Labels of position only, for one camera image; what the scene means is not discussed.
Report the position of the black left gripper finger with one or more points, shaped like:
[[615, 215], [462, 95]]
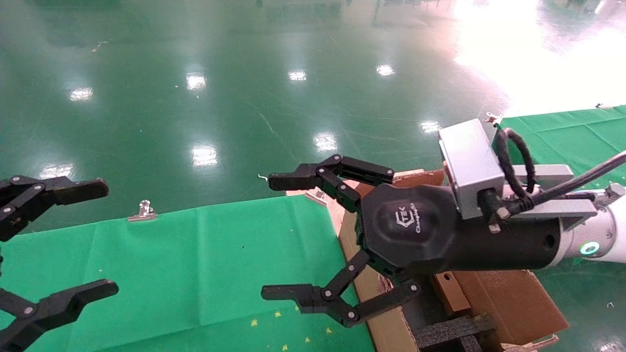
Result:
[[54, 190], [54, 308]]

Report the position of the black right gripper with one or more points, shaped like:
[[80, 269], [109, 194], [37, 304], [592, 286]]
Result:
[[415, 234]]

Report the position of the small brown cardboard box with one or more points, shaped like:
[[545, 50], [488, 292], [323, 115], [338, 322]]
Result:
[[452, 293]]

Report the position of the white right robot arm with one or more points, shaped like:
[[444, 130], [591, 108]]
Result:
[[614, 234]]

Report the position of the large open brown carton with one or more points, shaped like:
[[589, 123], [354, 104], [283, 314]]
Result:
[[508, 303]]

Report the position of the silver binder clip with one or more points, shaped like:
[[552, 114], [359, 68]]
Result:
[[492, 117], [315, 197], [604, 105], [143, 215]]

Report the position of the large green tablecloth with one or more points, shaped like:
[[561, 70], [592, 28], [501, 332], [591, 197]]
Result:
[[171, 264]]

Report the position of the black foam insert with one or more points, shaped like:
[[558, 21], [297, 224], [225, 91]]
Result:
[[450, 332]]

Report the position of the small green tablecloth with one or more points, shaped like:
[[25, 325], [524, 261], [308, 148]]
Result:
[[577, 132]]

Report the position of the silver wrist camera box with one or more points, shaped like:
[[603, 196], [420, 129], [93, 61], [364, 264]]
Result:
[[469, 161]]

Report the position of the silver camera mounting bracket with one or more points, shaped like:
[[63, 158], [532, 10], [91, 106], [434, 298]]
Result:
[[552, 208]]

